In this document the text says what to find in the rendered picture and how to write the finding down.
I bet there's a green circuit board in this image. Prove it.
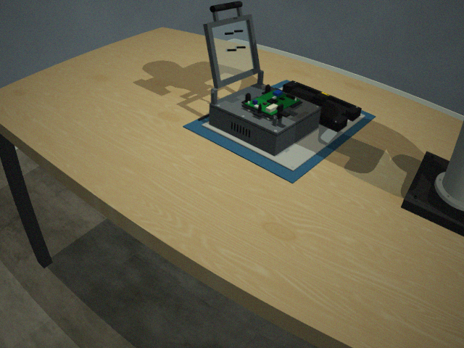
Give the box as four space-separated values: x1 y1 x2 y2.
245 90 300 115

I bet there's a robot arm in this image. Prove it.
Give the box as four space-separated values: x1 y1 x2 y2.
434 121 464 211

